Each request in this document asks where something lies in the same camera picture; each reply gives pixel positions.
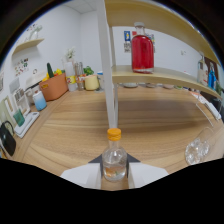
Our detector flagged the clear bottle with orange cap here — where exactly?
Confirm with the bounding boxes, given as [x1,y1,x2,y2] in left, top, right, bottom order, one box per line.
[101,127,129,182]

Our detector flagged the light blue cup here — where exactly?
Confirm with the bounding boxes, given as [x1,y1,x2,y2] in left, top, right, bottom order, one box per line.
[32,90,48,112]

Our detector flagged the clear glass with ice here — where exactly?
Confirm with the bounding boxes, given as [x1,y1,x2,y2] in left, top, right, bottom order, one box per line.
[184,126,216,166]

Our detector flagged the white kitchen scale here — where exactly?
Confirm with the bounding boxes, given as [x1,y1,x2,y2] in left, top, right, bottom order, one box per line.
[13,109,40,139]

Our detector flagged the black kettle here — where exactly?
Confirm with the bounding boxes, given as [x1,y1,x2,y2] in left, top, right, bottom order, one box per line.
[0,120,17,157]

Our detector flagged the orange storage basket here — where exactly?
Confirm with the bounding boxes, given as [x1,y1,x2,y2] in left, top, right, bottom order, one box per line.
[38,73,69,102]

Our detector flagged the green potted plant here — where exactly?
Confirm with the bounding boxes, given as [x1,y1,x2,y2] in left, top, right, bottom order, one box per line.
[82,65,100,92]

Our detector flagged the wooden two-tier shelf rack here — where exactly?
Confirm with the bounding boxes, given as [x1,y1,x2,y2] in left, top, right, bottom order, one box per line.
[96,0,223,129]

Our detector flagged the white bread box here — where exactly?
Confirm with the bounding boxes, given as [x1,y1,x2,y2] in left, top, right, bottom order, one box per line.
[24,71,48,89]

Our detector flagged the clear bottle with red label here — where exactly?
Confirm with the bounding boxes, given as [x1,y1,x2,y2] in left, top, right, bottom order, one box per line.
[197,53,208,84]

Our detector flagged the red liquid glass bottle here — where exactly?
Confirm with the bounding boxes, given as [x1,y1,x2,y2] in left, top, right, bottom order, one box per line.
[130,21,155,74]

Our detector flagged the wooden wall shelf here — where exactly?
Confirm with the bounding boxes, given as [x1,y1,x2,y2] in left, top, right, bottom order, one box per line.
[12,37,45,56]

